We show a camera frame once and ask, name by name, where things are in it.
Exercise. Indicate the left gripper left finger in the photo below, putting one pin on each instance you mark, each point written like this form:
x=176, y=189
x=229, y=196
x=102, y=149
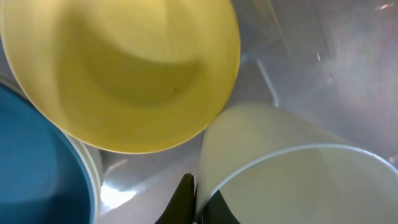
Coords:
x=180, y=208

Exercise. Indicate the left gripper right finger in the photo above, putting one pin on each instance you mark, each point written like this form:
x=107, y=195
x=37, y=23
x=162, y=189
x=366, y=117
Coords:
x=216, y=211

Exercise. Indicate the cream white cup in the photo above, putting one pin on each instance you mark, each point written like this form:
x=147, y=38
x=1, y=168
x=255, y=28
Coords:
x=272, y=167

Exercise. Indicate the cream large bowl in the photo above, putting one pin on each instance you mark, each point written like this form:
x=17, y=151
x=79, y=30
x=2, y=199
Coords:
x=90, y=168

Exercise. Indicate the dark blue large bowl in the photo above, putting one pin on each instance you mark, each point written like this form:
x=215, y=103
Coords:
x=37, y=168

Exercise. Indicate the yellow small bowl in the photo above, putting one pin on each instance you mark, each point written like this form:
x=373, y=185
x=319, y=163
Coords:
x=133, y=77

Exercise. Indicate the clear plastic storage container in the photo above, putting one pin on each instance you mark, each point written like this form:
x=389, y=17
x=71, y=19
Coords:
x=332, y=64

